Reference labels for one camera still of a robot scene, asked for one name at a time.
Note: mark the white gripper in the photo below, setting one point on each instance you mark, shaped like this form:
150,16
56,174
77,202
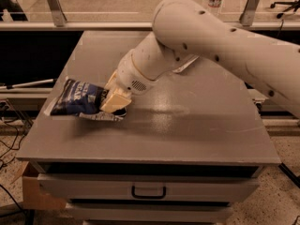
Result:
130,75

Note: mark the blue chip bag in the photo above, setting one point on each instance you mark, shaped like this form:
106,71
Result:
82,99

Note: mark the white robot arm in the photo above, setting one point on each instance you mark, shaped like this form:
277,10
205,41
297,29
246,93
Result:
183,30

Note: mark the clear water bottle lying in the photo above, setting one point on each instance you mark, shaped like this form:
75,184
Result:
186,64

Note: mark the grey top drawer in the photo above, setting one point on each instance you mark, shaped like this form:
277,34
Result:
118,187

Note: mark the grey drawer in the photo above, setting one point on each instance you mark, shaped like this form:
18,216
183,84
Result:
148,213
118,187

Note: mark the white pole with black tip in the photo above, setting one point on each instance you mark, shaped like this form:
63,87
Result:
26,84

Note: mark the grey lower drawer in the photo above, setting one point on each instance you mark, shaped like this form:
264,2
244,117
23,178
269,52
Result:
148,213

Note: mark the cardboard box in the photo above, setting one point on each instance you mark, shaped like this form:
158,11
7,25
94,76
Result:
33,195

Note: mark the black office chair base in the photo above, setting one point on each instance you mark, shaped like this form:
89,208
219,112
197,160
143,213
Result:
294,6

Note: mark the black drawer handle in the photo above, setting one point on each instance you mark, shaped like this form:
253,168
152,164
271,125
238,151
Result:
148,193

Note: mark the metal window rail frame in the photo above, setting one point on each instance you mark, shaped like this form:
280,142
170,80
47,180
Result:
87,14

